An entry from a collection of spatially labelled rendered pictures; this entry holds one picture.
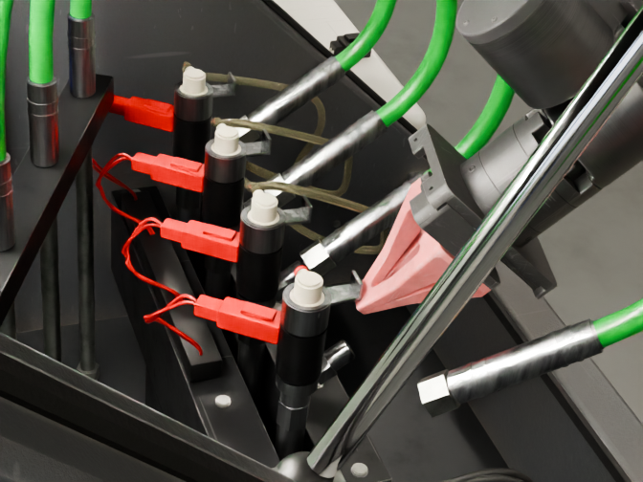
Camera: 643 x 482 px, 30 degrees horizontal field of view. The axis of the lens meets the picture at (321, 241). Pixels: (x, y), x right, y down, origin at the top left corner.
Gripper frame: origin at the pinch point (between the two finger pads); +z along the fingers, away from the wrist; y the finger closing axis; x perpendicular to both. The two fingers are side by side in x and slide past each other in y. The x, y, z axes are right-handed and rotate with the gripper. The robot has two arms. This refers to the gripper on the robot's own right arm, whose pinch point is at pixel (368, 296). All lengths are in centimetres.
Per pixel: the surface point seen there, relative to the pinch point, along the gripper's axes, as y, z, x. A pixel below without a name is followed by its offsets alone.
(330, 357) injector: -1.6, 4.5, 0.4
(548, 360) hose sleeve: -1.6, -8.4, 10.6
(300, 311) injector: 3.4, 2.5, 1.7
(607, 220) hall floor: -147, 22, -156
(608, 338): -2.4, -11.4, 10.8
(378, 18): -0.1, -6.0, -25.7
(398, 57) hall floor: -122, 47, -231
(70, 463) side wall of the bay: 30.5, -11.8, 37.4
